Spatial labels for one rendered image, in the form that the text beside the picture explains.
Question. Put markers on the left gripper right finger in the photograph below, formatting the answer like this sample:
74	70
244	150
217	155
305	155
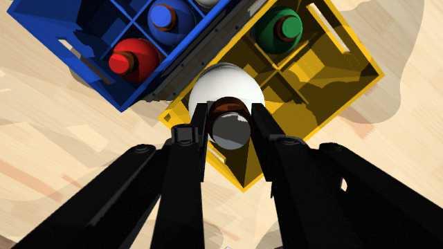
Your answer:
376	211

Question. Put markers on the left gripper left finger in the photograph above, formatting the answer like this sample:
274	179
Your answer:
105	213

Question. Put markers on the blue bottle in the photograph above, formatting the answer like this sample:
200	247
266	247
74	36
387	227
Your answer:
174	17

